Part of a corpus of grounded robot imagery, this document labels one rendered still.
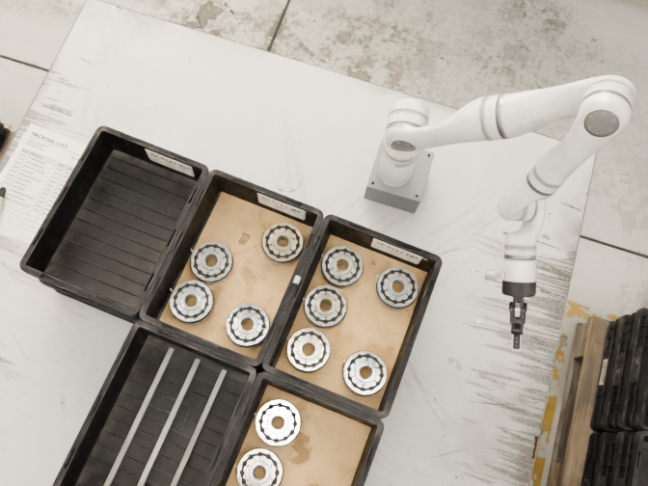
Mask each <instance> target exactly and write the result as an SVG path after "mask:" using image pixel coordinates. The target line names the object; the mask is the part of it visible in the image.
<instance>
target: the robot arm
mask: <svg viewBox="0 0 648 486"><path fill-rule="evenodd" d="M635 95H636V92H635V86H634V84H633V83H632V82H631V81H630V80H628V79H627V78H625V77H622V76H619V75H601V76H596V77H592V78H588V79H584V80H581V81H576V82H572V83H568V84H564V85H560V86H555V87H550V88H544V89H536V90H530V91H524V92H518V93H510V94H494V95H487V96H483V97H480V98H478V99H475V100H473V101H472V102H470V103H468V104H467V105H465V106H464V107H463V108H461V109H460V110H458V111H457V112H456V113H454V114H453V115H451V116H450V117H448V118H447V119H445V120H444V121H441V122H438V123H435V124H432V125H428V122H429V116H430V113H429V110H428V108H427V106H426V105H425V104H424V103H423V102H421V101H419V100H417V99H414V98H401V99H398V100H397V101H396V102H394V103H393V104H392V105H391V107H390V110H389V115H388V120H387V125H386V130H385V135H384V141H383V145H382V150H381V155H380V161H379V165H378V176H379V178H380V180H381V181H382V182H383V183H384V184H386V185H387V186H390V187H401V186H403V185H405V184H406V183H407V182H408V181H409V180H410V178H411V176H412V173H413V170H414V168H415V165H416V162H417V159H418V156H419V151H420V150H423V149H432V148H436V147H442V146H447V145H453V144H461V143H470V142H481V141H496V140H505V139H512V138H516V137H520V136H522V135H525V134H527V133H529V132H531V131H533V130H535V129H537V128H539V127H541V126H543V125H545V124H548V123H550V122H554V121H557V120H561V119H566V118H573V117H576V119H575V121H574V123H573V125H572V126H571V128H570V130H569V132H568V133H567V135H566V136H565V138H564V139H563V140H562V141H561V142H560V143H559V144H558V145H557V146H556V147H554V148H552V149H550V150H549V151H548V152H546V153H545V154H544V155H543V156H542V157H541V158H540V159H539V160H538V161H537V163H536V164H535V165H534V166H533V168H532V169H531V170H530V171H529V173H528V174H527V175H525V176H524V177H522V178H520V179H519V180H518V181H516V182H515V183H513V184H512V185H511V186H509V187H508V188H507V189H506V190H505V191H504V192H503V193H502V194H501V196H500V197H499V202H498V212H499V215H500V216H501V217H502V218H503V219H504V220H507V221H523V223H522V225H521V227H520V229H518V230H516V231H512V232H509V233H507V234H506V235H505V239H504V260H503V266H502V270H499V269H496V268H489V269H488V270H487V271H486V273H485V280H486V281H498V280H502V283H501V293H502V294H503V295H506V296H512V297H513V302H509V311H510V318H509V322H510V324H511V329H510V331H511V334H512V339H511V350H512V351H517V352H520V351H522V337H523V333H524V330H523V328H524V325H525V324H526V312H527V303H525V300H524V298H525V297H533V296H535V295H536V279H537V265H536V247H537V239H538V236H539V232H540V229H541V227H542V224H543V221H544V218H545V214H546V209H547V204H546V199H548V198H549V197H551V196H552V195H553V194H554V193H555V192H556V191H557V190H558V189H559V187H560V186H561V185H562V184H563V183H564V182H565V181H566V180H567V178H568V177H569V176H570V175H571V174H572V173H573V172H574V171H575V170H576V169H577V168H578V167H579V166H580V165H581V164H582V163H583V162H584V161H585V160H587V159H588V158H589V157H590V156H591V155H593V154H594V153H595V152H596V151H597V150H599V149H600V148H602V147H603V146H604V145H606V144H607V143H609V142H610V141H611V140H613V139H614V138H615V137H616V136H618V135H619V134H620V133H621V132H622V131H623V130H624V129H625V128H626V127H627V126H628V124H629V122H630V120H631V117H632V113H633V109H634V105H635Z"/></svg>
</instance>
